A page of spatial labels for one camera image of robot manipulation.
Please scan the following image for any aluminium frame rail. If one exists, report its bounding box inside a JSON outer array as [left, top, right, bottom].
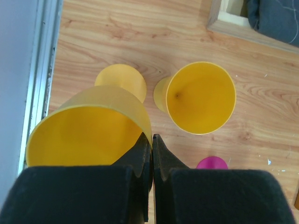
[[17, 0, 64, 175]]

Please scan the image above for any yellow wine glass front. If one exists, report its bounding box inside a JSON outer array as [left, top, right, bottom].
[[153, 62, 236, 135]]

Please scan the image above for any folded dark grey cloth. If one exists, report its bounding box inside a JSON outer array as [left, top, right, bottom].
[[246, 0, 299, 47]]

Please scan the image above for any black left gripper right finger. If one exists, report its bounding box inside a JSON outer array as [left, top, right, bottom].
[[153, 134, 295, 224]]

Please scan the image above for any yellow wine glass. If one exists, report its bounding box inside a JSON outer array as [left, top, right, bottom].
[[26, 64, 152, 167], [153, 62, 236, 135]]

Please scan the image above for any wooden rack base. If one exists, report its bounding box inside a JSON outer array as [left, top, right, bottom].
[[294, 189, 299, 210]]

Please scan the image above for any wooden clothes rack frame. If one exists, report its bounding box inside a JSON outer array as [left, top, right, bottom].
[[206, 0, 299, 54]]

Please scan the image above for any magenta wine glass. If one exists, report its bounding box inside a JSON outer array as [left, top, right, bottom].
[[196, 156, 228, 169]]

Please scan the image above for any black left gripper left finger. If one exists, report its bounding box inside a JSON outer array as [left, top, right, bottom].
[[0, 134, 152, 224]]

